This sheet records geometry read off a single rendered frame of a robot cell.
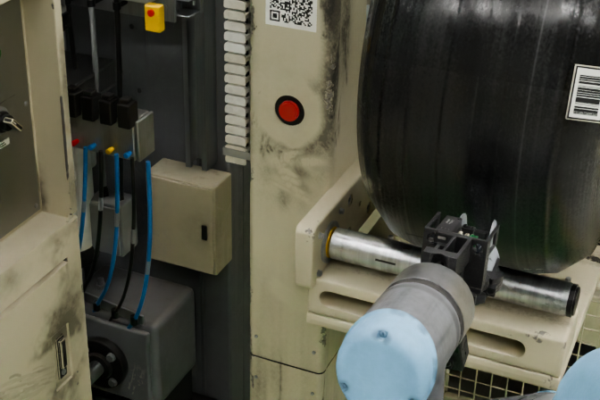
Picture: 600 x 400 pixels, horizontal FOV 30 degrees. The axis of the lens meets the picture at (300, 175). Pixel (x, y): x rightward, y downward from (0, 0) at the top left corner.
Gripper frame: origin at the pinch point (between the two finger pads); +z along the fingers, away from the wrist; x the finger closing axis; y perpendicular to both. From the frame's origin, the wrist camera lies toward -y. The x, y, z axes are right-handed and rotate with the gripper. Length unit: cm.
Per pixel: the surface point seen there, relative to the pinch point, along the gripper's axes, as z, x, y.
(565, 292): 11.5, -9.2, -8.4
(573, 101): -3.3, -8.4, 20.9
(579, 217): 2.5, -10.4, 5.6
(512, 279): 11.5, -2.2, -8.4
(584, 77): -2.7, -9.1, 23.5
